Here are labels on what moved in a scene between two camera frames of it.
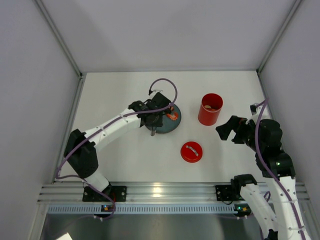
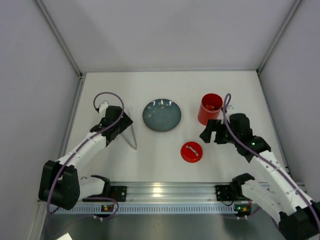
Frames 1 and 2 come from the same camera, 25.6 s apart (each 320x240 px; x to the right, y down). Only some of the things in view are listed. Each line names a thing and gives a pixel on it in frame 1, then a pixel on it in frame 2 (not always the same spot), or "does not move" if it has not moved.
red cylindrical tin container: x=210 y=109 does not move
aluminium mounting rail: x=150 y=194 does not move
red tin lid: x=191 y=152 does not move
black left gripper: x=164 y=110 → x=119 y=125
